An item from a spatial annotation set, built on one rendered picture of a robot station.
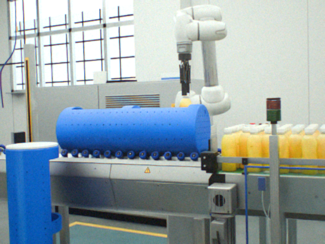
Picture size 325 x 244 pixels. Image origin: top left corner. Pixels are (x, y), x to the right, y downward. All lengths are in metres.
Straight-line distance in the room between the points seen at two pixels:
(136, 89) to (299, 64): 1.85
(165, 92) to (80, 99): 1.05
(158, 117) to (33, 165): 0.71
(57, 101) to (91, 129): 2.52
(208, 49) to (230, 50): 2.30
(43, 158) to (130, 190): 0.51
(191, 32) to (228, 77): 2.88
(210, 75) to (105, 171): 1.03
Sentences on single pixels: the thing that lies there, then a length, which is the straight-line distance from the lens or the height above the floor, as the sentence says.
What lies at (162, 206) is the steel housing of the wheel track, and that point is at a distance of 2.45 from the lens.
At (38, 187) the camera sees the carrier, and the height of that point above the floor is 0.82.
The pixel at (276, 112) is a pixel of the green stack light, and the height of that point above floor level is 1.20.
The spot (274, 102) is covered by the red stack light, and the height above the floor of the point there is 1.24.
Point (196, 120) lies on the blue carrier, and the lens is 2.27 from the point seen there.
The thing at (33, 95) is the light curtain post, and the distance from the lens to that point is 3.36.
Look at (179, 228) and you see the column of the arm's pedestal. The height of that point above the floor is 0.36.
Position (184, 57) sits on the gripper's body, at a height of 1.49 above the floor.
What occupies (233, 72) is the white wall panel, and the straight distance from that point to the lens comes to 5.27.
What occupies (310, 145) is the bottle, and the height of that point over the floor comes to 1.04.
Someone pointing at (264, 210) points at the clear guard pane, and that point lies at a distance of 2.08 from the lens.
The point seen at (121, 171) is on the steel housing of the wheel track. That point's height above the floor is 0.87.
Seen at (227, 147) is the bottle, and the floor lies 1.02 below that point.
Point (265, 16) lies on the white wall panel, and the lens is 5.22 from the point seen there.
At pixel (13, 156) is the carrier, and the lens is 2.43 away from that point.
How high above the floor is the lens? 1.27
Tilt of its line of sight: 3 degrees down
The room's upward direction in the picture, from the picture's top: 2 degrees counter-clockwise
